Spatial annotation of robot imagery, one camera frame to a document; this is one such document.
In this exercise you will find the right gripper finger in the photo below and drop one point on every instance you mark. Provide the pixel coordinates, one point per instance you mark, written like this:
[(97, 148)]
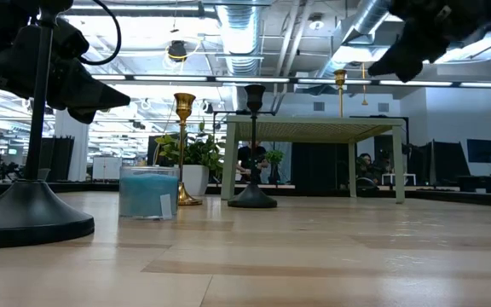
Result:
[(399, 68), (394, 53)]

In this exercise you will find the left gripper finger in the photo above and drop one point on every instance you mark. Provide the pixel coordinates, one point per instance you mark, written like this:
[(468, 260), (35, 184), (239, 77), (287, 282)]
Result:
[(100, 91), (100, 104)]

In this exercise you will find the gold candlestick holder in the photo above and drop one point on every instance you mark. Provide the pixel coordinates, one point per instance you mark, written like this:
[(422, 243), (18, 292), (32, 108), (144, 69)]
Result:
[(184, 104), (340, 77)]

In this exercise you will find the blue candle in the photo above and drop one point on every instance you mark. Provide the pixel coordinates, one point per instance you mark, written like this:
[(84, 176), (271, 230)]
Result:
[(147, 194)]

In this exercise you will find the black candlestick holder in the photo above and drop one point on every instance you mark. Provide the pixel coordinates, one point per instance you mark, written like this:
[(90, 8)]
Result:
[(28, 213), (252, 198)]

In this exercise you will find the hanging gold pendant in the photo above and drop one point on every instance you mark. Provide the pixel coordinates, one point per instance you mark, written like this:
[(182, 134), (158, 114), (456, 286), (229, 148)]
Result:
[(363, 102)]

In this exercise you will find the white low cabinet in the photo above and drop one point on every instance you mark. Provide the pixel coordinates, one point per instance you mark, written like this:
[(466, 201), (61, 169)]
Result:
[(107, 168)]

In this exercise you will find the long LED light bar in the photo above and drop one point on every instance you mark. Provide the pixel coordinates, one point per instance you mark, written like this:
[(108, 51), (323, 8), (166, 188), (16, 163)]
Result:
[(164, 78)]

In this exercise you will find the black lockers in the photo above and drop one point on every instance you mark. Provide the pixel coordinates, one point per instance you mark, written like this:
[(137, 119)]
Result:
[(60, 158)]

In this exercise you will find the white round ceiling sensor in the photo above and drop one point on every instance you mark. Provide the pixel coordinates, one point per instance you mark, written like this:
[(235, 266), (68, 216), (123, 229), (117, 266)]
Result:
[(315, 21)]

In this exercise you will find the black ceiling device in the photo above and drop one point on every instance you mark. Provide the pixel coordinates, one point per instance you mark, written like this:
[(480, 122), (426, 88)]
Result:
[(177, 50)]

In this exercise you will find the person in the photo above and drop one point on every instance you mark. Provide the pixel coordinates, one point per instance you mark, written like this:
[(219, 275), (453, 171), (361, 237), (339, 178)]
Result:
[(245, 155), (365, 160)]

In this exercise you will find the green perforated metal riser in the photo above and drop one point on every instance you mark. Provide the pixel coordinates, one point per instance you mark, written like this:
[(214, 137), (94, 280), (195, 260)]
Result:
[(313, 128)]

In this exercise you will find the green plant in white pot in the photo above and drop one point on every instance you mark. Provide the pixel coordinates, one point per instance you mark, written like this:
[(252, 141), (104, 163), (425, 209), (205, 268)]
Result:
[(195, 179)]

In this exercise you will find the black background cabinet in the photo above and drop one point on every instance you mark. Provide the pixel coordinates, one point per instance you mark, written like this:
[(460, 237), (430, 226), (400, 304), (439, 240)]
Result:
[(318, 166)]

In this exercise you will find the small background plant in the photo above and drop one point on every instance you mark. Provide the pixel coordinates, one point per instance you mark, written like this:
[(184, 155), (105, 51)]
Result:
[(274, 157)]

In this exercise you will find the silver air duct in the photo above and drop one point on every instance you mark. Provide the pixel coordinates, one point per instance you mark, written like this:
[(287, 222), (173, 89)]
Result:
[(239, 38), (365, 21)]

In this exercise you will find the dark wall monitor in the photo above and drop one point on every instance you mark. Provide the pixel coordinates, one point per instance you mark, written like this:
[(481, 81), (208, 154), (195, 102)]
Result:
[(482, 150)]

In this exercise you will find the black aluminium table frame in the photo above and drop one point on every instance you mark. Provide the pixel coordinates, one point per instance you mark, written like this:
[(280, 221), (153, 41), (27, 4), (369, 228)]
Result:
[(463, 197)]

